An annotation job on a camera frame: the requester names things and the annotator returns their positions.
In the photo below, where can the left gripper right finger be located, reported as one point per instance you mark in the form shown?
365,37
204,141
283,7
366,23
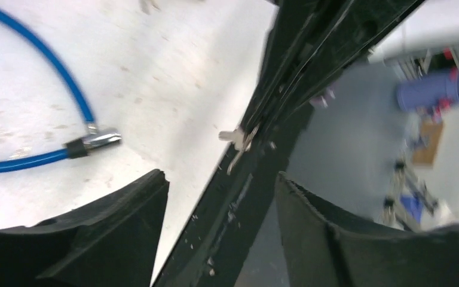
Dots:
324,245

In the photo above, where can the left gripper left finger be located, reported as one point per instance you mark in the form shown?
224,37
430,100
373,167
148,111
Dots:
111,241

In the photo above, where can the blue cable lock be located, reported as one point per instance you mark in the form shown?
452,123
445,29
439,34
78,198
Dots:
94,140

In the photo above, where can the blue lock keys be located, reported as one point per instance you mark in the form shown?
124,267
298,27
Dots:
241,141

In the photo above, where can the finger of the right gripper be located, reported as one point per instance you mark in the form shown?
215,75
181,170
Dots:
299,30
367,23

